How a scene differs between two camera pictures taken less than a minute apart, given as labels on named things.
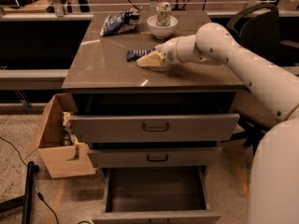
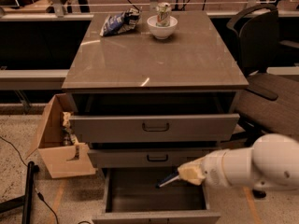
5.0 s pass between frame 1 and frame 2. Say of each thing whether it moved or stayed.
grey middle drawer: stayed
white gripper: moved
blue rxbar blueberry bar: moved
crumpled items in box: stayed
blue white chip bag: stayed
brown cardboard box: stayed
